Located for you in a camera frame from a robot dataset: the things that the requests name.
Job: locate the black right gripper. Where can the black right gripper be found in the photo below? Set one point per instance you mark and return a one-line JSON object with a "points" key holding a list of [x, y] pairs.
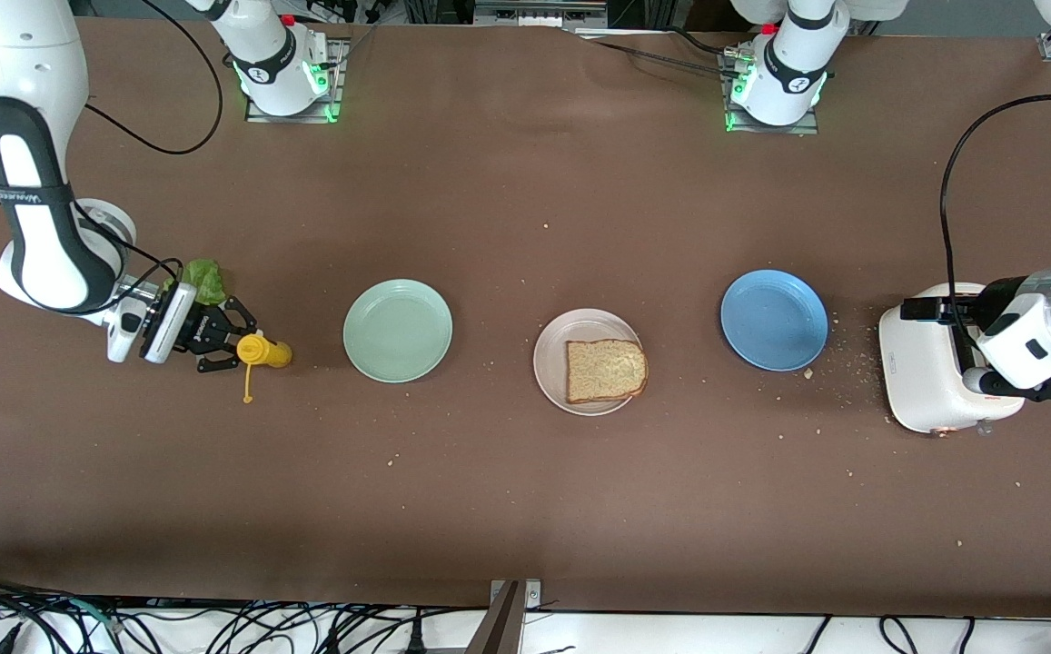
{"points": [[201, 331]]}

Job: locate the grey background equipment box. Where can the grey background equipment box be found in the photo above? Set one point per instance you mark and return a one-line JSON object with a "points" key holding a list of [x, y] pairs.
{"points": [[534, 9]]}

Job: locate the white toaster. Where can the white toaster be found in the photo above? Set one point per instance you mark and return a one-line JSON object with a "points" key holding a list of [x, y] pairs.
{"points": [[920, 372]]}

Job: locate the white left camera mount block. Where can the white left camera mount block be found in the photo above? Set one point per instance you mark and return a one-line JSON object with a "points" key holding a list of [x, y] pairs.
{"points": [[1016, 350]]}

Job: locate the yellow mustard squeeze bottle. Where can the yellow mustard squeeze bottle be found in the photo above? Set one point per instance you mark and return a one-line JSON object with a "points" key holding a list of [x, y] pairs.
{"points": [[275, 352]]}

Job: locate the beige plate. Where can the beige plate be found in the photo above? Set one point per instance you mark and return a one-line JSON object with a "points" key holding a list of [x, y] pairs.
{"points": [[552, 363]]}

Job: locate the green lettuce leaf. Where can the green lettuce leaf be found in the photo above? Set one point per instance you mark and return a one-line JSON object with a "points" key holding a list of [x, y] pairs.
{"points": [[207, 277]]}

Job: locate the mint green plate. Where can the mint green plate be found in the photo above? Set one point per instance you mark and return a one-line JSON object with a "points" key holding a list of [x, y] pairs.
{"points": [[398, 331]]}

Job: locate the brown bread slice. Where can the brown bread slice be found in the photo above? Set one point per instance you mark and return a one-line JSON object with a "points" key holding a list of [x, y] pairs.
{"points": [[607, 371]]}

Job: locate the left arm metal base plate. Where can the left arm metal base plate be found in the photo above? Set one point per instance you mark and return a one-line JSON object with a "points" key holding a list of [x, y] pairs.
{"points": [[805, 130]]}

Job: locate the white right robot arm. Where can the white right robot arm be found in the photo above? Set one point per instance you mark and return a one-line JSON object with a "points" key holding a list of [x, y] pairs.
{"points": [[25, 91]]}

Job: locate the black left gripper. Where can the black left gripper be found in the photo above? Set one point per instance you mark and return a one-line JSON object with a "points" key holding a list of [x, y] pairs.
{"points": [[997, 303]]}

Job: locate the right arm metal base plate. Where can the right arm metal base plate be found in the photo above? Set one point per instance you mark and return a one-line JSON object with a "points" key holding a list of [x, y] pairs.
{"points": [[336, 91]]}

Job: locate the blue plate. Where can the blue plate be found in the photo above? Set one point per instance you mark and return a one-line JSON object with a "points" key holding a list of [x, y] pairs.
{"points": [[774, 320]]}

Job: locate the grey metal table bracket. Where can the grey metal table bracket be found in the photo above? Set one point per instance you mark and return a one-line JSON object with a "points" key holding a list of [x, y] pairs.
{"points": [[502, 627]]}

